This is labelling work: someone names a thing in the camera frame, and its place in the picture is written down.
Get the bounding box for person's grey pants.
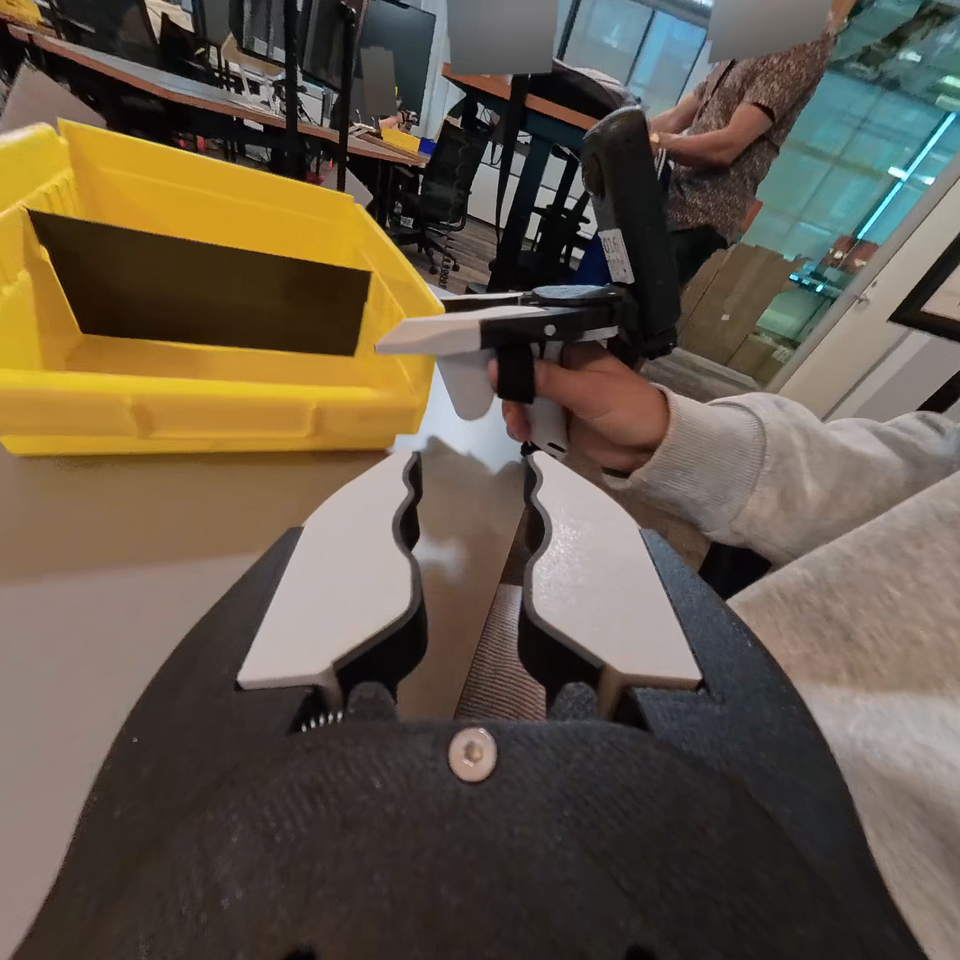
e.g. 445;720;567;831
454;582;552;724

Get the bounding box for large yellow bin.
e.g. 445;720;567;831
0;118;449;460

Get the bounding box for wide black monitor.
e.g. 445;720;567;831
298;0;438;115

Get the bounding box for wooden table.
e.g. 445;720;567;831
6;21;430;168

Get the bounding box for black bin divider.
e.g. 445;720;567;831
27;208;375;359

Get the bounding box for black office chair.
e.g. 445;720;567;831
407;118;490;276

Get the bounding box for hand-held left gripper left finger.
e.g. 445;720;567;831
234;448;430;693

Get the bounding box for cardboard boxes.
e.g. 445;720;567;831
677;242;813;385

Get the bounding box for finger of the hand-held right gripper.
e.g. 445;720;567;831
373;309;490;359
437;291;528;315

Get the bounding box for person's right hand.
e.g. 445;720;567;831
486;351;674;475

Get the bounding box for person's grey sweatshirt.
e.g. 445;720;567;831
726;471;960;960

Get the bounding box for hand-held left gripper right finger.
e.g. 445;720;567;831
519;448;708;693

